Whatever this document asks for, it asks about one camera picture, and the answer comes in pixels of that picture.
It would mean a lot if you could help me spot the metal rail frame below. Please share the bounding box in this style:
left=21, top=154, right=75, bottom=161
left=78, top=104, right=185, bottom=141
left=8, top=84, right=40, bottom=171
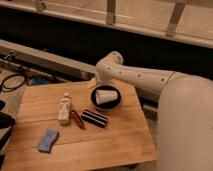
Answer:
left=0, top=0, right=213, bottom=50

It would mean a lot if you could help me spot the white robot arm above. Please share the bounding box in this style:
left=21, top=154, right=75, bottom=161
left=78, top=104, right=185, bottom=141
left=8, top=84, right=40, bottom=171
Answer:
left=95, top=51, right=213, bottom=171

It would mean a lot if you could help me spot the white plastic bottle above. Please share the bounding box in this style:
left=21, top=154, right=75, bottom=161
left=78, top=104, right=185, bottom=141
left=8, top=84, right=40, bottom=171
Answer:
left=58, top=93, right=71, bottom=125

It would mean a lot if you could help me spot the black white striped block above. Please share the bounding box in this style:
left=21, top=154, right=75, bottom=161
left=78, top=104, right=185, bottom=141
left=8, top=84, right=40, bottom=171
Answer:
left=81, top=110, right=108, bottom=128

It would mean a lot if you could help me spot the wooden board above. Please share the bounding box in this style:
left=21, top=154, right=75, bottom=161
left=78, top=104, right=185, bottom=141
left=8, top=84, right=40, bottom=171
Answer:
left=1, top=81, right=157, bottom=171

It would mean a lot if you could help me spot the blue sponge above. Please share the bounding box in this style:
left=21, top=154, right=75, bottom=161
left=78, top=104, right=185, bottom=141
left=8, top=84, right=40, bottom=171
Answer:
left=37, top=129, right=59, bottom=153

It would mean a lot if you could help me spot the black object at left edge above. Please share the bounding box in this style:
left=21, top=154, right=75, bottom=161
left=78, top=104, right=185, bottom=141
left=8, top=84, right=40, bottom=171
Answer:
left=0, top=100, right=15, bottom=168

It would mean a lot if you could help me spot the white paper cup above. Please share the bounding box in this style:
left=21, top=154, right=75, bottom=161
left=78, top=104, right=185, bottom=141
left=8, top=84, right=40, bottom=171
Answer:
left=95, top=90, right=118, bottom=105

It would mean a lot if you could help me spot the black bowl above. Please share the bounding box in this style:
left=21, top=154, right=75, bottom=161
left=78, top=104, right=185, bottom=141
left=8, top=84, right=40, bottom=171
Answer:
left=91, top=85, right=121, bottom=110

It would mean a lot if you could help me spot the black cable loop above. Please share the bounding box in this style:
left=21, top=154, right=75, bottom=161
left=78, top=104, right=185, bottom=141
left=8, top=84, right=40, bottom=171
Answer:
left=0, top=72, right=30, bottom=93

